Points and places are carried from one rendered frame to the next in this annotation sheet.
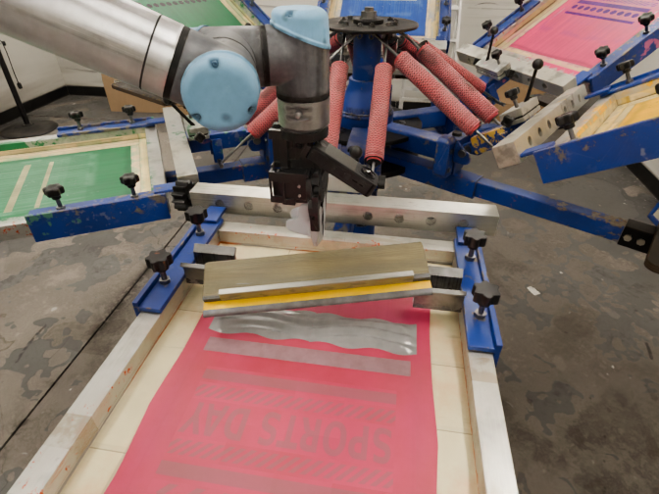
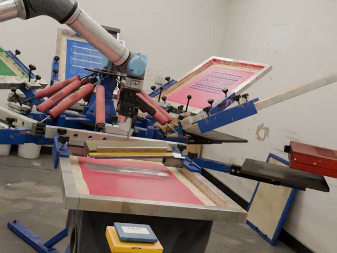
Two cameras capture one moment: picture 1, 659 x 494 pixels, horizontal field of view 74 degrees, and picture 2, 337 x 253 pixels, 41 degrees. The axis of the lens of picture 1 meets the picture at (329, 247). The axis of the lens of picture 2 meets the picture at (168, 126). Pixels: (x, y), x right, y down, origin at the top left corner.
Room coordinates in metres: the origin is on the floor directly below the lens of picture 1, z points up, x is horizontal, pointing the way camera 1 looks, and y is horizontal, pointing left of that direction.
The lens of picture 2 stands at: (-1.18, 0.74, 1.40)
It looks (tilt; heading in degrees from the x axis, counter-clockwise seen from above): 7 degrees down; 333
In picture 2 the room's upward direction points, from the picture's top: 10 degrees clockwise
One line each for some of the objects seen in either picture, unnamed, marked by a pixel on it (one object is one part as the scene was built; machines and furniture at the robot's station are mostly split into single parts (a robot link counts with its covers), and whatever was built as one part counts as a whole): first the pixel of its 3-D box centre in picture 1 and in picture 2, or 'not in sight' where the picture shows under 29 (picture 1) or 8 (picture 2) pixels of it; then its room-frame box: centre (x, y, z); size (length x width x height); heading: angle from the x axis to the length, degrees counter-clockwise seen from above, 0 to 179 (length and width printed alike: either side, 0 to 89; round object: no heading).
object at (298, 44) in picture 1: (299, 54); (136, 65); (0.62, 0.04, 1.39); 0.09 x 0.08 x 0.11; 100
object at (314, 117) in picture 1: (303, 112); (134, 84); (0.62, 0.04, 1.31); 0.08 x 0.08 x 0.05
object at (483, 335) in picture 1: (471, 295); (184, 166); (0.60, -0.26, 0.98); 0.30 x 0.05 x 0.07; 171
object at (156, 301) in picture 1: (186, 266); (60, 151); (0.69, 0.29, 0.98); 0.30 x 0.05 x 0.07; 171
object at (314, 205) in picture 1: (314, 205); (133, 118); (0.60, 0.02, 1.17); 0.05 x 0.02 x 0.09; 171
